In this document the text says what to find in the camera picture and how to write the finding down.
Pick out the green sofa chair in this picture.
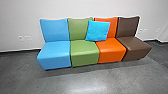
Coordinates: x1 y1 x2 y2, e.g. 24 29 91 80
67 17 100 68

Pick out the cyan square cushion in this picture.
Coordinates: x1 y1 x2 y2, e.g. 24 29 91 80
84 19 111 43

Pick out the orange sofa chair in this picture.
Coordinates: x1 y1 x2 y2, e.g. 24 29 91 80
93 16 128 64

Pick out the blue sofa chair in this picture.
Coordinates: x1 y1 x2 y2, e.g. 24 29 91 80
36 18 73 71

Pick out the brown sofa chair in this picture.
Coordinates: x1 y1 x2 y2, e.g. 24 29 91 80
115 15 153 62

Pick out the white wall outlet plate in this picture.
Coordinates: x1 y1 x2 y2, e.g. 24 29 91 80
18 35 24 42

